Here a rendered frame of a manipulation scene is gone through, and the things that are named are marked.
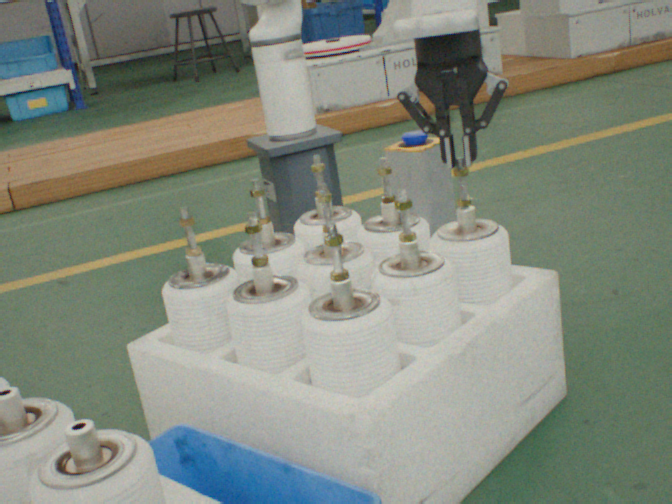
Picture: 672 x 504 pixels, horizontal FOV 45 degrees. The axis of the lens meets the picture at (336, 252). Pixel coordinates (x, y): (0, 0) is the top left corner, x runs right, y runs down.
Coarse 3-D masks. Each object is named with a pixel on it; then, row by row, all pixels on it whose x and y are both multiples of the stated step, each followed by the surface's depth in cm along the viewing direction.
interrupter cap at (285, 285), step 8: (280, 280) 94; (288, 280) 93; (296, 280) 92; (240, 288) 93; (248, 288) 93; (280, 288) 92; (288, 288) 91; (296, 288) 91; (240, 296) 91; (248, 296) 90; (256, 296) 90; (264, 296) 90; (272, 296) 89; (280, 296) 89
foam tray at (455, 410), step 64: (512, 320) 95; (192, 384) 95; (256, 384) 87; (384, 384) 82; (448, 384) 86; (512, 384) 97; (256, 448) 90; (320, 448) 83; (384, 448) 79; (448, 448) 88; (512, 448) 99
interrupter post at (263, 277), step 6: (270, 264) 91; (252, 270) 91; (258, 270) 90; (264, 270) 90; (270, 270) 91; (258, 276) 91; (264, 276) 90; (270, 276) 91; (258, 282) 91; (264, 282) 91; (270, 282) 91; (258, 288) 91; (264, 288) 91; (270, 288) 91
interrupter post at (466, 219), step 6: (456, 210) 99; (462, 210) 99; (468, 210) 99; (474, 210) 99; (462, 216) 99; (468, 216) 99; (474, 216) 99; (462, 222) 99; (468, 222) 99; (474, 222) 99; (462, 228) 99; (468, 228) 99; (474, 228) 99
